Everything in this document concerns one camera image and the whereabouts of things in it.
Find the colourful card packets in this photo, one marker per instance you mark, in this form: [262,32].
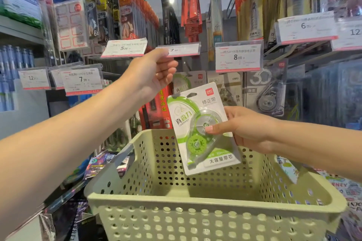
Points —
[97,164]

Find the hanging row of red packets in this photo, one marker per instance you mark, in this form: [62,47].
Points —
[191,0]

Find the green correction tape packet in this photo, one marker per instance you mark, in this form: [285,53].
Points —
[195,108]

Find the hanging brown correction tape packets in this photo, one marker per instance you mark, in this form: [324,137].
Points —
[229,88]

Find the pale green perforated plastic basket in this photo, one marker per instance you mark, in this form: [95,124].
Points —
[198,212]

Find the red stationery packet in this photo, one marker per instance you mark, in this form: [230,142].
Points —
[155,111]

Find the hanging label sticker packets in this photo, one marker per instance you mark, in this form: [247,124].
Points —
[70,20]

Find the small white green packet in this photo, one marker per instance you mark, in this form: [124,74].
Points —
[287,168]

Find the person's left forearm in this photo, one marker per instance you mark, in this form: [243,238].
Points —
[62,142]

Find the hanging row of black packets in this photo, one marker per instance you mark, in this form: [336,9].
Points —
[170,23]

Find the white price tag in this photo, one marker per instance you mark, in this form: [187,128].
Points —
[183,49]
[238,56]
[34,79]
[82,80]
[124,48]
[56,78]
[307,27]
[349,34]

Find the person's right thumb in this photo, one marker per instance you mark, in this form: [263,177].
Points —
[220,127]

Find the hanging row of dark packets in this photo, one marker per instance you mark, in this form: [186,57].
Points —
[97,9]

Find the colourful sticker sheets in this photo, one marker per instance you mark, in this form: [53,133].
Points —
[349,198]

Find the person's right hand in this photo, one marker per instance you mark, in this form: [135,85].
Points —
[251,130]

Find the green and white boxes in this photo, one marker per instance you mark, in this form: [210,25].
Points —
[19,3]

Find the person's left hand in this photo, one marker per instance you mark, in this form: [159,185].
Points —
[144,75]

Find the person's right forearm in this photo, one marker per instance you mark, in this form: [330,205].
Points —
[319,147]

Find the hanging green correction tape packets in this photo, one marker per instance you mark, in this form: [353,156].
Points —
[188,81]

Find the hanging row of orange packets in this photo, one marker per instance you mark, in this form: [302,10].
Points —
[133,9]

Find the person's left fingers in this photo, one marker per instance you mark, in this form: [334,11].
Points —
[166,70]

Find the hanging grey correction tape packets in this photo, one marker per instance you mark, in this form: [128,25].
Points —
[267,91]

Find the row of blue pens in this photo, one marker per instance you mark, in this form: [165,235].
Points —
[11,74]

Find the hanging clear plastic packets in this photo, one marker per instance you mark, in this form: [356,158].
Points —
[331,96]

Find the hanging white slim packet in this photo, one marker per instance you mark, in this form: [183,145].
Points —
[216,15]

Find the hanging orange yellow glue packets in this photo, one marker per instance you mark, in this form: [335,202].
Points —
[250,3]

